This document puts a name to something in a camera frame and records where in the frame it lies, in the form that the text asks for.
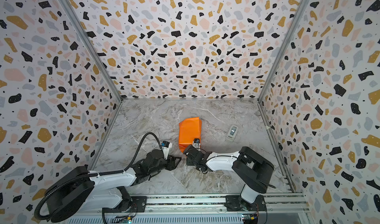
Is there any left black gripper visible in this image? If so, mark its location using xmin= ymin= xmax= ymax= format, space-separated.
xmin=149 ymin=154 xmax=183 ymax=177

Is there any white tape dispenser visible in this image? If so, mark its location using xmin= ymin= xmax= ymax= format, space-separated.
xmin=226 ymin=125 xmax=238 ymax=142

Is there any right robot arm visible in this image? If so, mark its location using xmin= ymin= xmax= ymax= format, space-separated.
xmin=183 ymin=145 xmax=275 ymax=204

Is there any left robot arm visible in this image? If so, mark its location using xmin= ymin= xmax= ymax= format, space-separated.
xmin=34 ymin=149 xmax=182 ymax=223

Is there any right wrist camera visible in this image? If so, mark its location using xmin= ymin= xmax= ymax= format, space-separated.
xmin=193 ymin=138 xmax=200 ymax=149

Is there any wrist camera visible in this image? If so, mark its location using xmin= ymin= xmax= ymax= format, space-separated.
xmin=161 ymin=141 xmax=173 ymax=160
xmin=193 ymin=138 xmax=200 ymax=149

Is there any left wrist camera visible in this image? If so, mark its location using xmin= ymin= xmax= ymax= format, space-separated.
xmin=161 ymin=141 xmax=173 ymax=160

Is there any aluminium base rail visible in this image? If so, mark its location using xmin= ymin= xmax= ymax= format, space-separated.
xmin=57 ymin=193 xmax=312 ymax=224

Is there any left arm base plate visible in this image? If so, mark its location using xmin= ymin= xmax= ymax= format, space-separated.
xmin=104 ymin=196 xmax=147 ymax=214

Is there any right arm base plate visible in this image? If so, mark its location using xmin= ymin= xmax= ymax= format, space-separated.
xmin=224 ymin=195 xmax=267 ymax=212

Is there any black corrugated cable left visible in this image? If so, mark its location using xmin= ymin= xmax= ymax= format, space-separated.
xmin=33 ymin=131 xmax=162 ymax=222

